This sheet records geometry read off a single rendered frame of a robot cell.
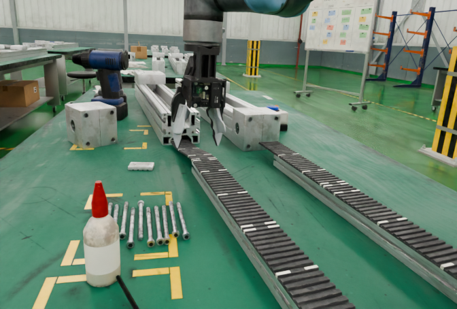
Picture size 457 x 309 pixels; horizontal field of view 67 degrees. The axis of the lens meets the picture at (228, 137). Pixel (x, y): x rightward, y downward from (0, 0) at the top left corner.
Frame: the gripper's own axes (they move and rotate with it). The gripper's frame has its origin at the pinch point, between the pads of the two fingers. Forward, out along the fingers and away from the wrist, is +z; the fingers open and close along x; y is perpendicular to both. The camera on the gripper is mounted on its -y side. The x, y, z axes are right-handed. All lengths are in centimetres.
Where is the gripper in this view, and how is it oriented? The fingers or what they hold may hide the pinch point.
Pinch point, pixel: (196, 141)
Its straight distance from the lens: 74.7
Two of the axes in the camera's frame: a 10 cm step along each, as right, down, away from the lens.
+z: -0.5, 9.6, 2.7
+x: 9.4, -0.4, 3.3
